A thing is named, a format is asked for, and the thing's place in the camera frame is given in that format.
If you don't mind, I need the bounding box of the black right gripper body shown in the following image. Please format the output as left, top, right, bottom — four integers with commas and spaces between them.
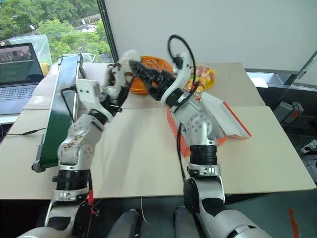
148, 70, 177, 101

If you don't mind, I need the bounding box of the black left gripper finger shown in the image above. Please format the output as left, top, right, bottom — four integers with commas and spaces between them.
111, 83, 130, 105
102, 70, 115, 93

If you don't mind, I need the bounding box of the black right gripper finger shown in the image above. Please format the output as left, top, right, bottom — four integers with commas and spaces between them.
128, 59, 162, 77
134, 68, 156, 88

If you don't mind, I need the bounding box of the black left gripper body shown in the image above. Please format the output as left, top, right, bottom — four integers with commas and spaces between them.
98, 94, 124, 116

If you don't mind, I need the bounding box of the white shoe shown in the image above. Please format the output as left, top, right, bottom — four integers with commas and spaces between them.
104, 49, 140, 89

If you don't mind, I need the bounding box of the orange shoebox with white inside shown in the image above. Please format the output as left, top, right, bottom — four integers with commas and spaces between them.
166, 91, 253, 159

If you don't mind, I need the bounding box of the green conveyor belt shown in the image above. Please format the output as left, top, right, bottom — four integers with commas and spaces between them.
31, 53, 87, 174

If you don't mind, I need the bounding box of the pile of colourful candies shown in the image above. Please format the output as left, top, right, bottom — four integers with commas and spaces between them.
184, 63, 218, 94

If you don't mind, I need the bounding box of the yellow soft object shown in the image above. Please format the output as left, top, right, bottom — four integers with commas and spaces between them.
39, 62, 50, 76

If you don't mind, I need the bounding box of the clear plastic bag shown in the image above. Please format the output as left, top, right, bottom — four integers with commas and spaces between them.
6, 34, 53, 65

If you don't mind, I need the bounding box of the grey laptop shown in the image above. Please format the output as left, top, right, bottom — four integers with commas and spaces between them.
0, 42, 45, 116

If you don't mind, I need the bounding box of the dark rounded shape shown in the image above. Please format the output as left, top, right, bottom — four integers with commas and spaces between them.
106, 209, 144, 238

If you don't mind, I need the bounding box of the grey box with red part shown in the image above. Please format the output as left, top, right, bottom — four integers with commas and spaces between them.
273, 101, 305, 125

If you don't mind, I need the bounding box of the grey white device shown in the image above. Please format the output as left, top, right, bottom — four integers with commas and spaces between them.
300, 139, 317, 155

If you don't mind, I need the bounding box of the red floor tape strip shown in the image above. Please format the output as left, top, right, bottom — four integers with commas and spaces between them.
288, 207, 301, 238

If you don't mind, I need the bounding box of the orange wire basket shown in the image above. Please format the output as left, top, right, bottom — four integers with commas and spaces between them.
128, 55, 174, 96

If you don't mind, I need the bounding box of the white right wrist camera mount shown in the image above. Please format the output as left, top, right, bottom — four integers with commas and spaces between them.
160, 52, 194, 105

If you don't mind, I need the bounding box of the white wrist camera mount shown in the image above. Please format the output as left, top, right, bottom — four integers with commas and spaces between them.
160, 52, 194, 105
75, 78, 104, 106

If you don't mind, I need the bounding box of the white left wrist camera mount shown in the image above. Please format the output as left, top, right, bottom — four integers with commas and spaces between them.
75, 78, 104, 106

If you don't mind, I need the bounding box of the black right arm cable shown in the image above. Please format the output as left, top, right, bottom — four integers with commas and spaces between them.
167, 34, 200, 184

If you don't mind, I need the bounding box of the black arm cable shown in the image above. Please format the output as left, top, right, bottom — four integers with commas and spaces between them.
60, 86, 96, 215
167, 34, 200, 184

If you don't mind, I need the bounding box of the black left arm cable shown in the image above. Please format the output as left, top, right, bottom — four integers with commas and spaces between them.
60, 86, 96, 215

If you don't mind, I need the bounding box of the black window frame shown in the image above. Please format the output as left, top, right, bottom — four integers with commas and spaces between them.
97, 0, 119, 64

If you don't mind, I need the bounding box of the thin black table cable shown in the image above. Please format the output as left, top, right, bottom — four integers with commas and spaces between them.
4, 127, 47, 136

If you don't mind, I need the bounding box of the thin white cable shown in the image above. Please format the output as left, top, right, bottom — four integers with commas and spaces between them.
140, 197, 151, 230

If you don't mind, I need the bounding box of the aluminium frame profile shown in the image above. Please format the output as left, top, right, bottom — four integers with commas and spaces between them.
289, 51, 317, 88

